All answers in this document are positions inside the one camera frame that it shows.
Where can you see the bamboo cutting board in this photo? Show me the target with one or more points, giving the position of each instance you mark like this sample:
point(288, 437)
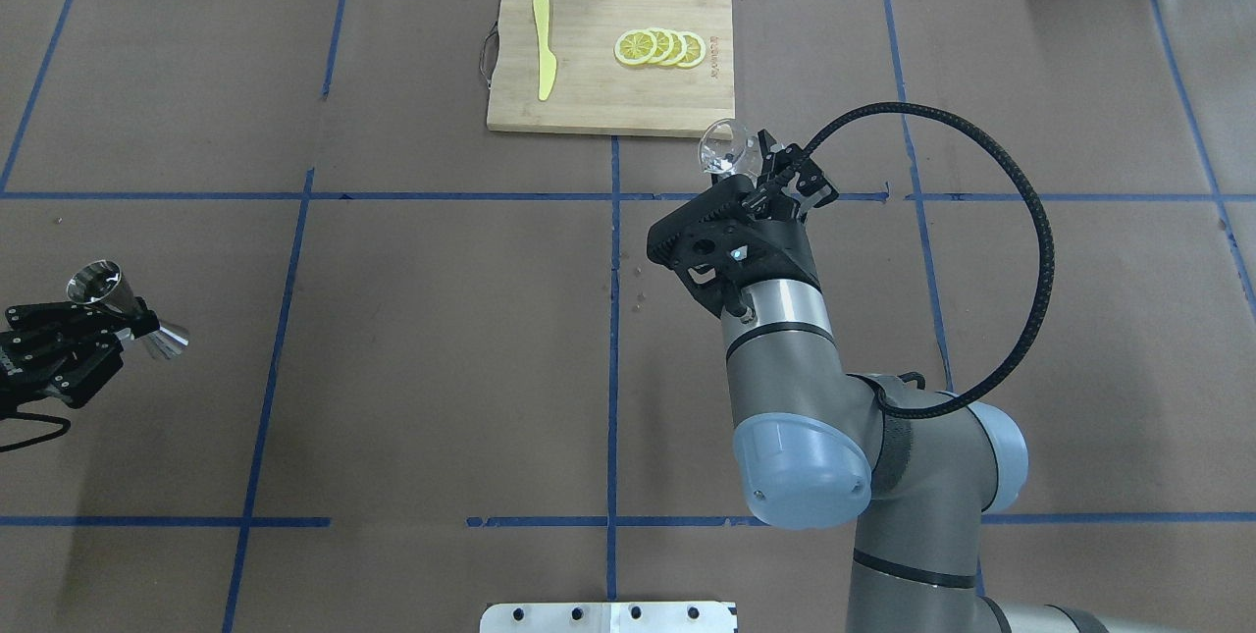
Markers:
point(593, 93)

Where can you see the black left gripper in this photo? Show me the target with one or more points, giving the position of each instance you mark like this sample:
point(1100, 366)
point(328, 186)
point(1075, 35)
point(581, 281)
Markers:
point(39, 365)

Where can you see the lemon slice one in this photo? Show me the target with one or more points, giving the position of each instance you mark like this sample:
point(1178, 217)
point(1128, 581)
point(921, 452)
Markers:
point(636, 47)

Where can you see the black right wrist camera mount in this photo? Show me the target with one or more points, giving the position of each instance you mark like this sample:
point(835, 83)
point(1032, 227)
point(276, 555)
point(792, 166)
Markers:
point(701, 244)

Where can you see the lemon slice four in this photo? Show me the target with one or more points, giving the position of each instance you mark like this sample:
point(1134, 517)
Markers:
point(695, 51)

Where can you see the steel jigger measuring cup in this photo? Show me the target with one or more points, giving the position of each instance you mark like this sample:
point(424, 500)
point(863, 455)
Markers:
point(103, 286)

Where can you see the yellow plastic knife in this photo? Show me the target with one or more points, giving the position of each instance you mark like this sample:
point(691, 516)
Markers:
point(547, 60)

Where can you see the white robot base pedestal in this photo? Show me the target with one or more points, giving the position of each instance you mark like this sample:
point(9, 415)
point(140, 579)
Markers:
point(665, 616)

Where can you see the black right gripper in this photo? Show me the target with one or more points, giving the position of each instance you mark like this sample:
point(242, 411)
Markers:
point(787, 245)

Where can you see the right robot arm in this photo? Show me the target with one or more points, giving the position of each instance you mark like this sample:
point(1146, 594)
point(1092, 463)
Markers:
point(819, 447)

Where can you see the clear glass shaker cup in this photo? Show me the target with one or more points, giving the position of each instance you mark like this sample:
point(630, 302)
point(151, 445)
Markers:
point(728, 148)

